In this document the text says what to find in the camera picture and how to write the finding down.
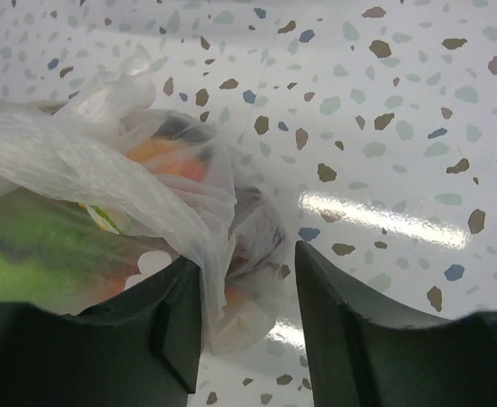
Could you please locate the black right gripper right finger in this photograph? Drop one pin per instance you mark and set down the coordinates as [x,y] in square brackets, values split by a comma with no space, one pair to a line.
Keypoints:
[366,349]

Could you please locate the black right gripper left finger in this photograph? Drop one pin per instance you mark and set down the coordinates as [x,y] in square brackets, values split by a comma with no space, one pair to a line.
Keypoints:
[139,348]

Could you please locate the clear plastic fruit bag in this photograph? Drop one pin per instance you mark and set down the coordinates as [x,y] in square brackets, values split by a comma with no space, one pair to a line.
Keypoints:
[81,223]

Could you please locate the orange peach toy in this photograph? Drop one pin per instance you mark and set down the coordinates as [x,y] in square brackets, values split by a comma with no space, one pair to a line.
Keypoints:
[170,157]

